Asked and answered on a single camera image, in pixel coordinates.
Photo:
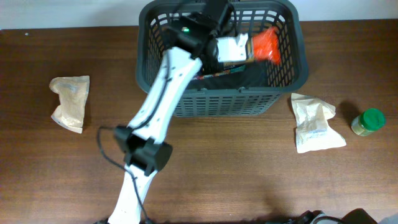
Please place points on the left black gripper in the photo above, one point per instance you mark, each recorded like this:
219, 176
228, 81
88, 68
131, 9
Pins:
212, 68

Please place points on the blue cardboard box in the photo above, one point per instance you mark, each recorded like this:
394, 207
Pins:
217, 74

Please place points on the orange pasta packet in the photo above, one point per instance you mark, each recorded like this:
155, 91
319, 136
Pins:
261, 47

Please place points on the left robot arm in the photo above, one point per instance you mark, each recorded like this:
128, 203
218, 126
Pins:
195, 48

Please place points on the grey plastic basket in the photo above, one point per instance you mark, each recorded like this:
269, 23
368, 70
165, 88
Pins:
247, 90

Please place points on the left beige paper pouch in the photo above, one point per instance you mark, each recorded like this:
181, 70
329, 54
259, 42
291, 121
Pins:
73, 93

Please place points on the beige paper pouch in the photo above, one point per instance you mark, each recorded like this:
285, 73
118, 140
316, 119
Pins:
73, 93
313, 132

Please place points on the right beige paper pouch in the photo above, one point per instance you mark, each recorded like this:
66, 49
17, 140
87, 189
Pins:
313, 132

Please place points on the green lid jar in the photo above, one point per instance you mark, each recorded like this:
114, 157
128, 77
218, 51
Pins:
368, 122

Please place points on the black equipment at table edge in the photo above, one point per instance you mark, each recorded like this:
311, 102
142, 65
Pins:
356, 216

